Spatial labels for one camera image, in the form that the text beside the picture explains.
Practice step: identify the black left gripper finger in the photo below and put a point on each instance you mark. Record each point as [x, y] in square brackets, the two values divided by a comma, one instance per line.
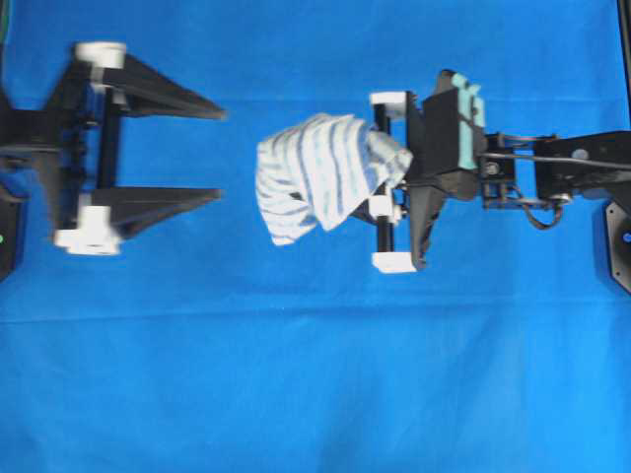
[133, 210]
[147, 92]

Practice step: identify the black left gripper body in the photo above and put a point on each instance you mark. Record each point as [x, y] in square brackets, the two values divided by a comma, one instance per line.
[51, 142]

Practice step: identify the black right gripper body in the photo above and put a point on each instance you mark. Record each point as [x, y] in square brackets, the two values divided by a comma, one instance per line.
[431, 134]

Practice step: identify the white blue-striped towel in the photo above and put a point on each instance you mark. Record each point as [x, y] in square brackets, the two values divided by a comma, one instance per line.
[320, 171]

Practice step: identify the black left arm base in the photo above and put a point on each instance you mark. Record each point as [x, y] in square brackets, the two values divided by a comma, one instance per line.
[14, 210]

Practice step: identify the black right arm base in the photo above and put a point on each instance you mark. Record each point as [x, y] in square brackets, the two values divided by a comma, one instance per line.
[616, 245]

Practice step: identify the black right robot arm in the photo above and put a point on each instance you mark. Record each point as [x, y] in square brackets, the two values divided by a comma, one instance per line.
[546, 172]

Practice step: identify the blue tablecloth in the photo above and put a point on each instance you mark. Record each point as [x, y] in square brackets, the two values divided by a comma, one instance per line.
[203, 347]

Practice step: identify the teal wrist camera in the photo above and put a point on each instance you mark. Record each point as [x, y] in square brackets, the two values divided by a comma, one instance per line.
[471, 122]

